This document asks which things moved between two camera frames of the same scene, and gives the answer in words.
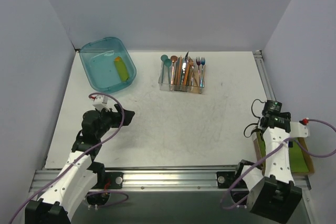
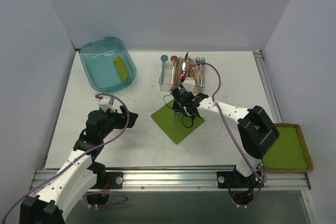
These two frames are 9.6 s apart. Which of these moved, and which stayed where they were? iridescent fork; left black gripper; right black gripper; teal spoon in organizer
Moved: right black gripper
Stayed: iridescent fork; teal spoon in organizer; left black gripper
